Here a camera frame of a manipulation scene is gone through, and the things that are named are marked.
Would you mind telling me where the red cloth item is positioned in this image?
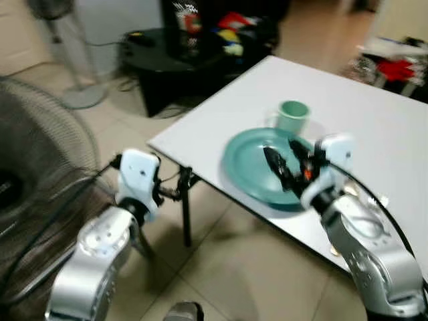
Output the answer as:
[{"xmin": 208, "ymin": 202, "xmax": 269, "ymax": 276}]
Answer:
[{"xmin": 377, "ymin": 58, "xmax": 417, "ymax": 84}]

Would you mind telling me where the black table leg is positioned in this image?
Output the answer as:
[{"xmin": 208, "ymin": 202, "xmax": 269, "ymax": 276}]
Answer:
[{"xmin": 177, "ymin": 167, "xmax": 199, "ymax": 248}]

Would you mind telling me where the grey standing fan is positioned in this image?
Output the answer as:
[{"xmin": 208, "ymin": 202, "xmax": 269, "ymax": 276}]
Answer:
[{"xmin": 25, "ymin": 0, "xmax": 109, "ymax": 110}]

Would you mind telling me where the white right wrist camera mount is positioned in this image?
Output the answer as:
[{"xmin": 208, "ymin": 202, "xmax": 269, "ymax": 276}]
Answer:
[{"xmin": 299, "ymin": 133, "xmax": 356, "ymax": 212}]

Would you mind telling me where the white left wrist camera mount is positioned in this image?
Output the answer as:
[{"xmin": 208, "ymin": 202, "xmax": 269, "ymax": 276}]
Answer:
[{"xmin": 116, "ymin": 148, "xmax": 162, "ymax": 222}]

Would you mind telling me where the black printed box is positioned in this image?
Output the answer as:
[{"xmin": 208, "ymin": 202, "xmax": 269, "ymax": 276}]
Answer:
[{"xmin": 160, "ymin": 0, "xmax": 223, "ymax": 65}]

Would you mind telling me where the teal round plate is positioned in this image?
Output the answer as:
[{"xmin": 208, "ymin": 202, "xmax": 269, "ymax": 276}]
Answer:
[{"xmin": 221, "ymin": 126, "xmax": 335, "ymax": 209}]

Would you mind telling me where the white flat box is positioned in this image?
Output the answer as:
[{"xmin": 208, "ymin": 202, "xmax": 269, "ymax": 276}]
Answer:
[{"xmin": 360, "ymin": 36, "xmax": 428, "ymax": 62}]

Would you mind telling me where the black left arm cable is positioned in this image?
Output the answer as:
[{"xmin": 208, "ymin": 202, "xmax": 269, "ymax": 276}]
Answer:
[{"xmin": 0, "ymin": 158, "xmax": 124, "ymax": 302}]

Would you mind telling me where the teal plastic cup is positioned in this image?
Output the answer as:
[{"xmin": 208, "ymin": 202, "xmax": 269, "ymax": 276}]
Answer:
[{"xmin": 276, "ymin": 100, "xmax": 311, "ymax": 136}]

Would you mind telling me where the black low table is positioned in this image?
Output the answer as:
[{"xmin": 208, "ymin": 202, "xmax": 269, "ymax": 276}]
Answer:
[{"xmin": 118, "ymin": 25, "xmax": 285, "ymax": 118}]

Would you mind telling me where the large black wire fan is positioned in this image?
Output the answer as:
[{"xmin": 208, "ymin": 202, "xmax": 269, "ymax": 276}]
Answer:
[{"xmin": 0, "ymin": 76, "xmax": 120, "ymax": 315}]

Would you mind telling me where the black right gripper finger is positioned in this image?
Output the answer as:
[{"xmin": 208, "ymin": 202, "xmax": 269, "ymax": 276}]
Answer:
[
  {"xmin": 262, "ymin": 145, "xmax": 296, "ymax": 193},
  {"xmin": 288, "ymin": 138, "xmax": 312, "ymax": 168}
]

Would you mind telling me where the red and yellow toy pile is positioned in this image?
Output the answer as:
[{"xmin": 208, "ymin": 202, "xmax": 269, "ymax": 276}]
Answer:
[{"xmin": 213, "ymin": 11, "xmax": 258, "ymax": 58}]

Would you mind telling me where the small black device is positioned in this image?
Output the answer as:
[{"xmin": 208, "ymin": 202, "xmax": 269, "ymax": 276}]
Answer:
[{"xmin": 126, "ymin": 30, "xmax": 157, "ymax": 49}]

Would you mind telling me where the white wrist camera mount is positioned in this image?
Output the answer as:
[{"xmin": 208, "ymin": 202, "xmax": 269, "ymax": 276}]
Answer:
[
  {"xmin": 299, "ymin": 133, "xmax": 356, "ymax": 212},
  {"xmin": 116, "ymin": 148, "xmax": 162, "ymax": 222}
]

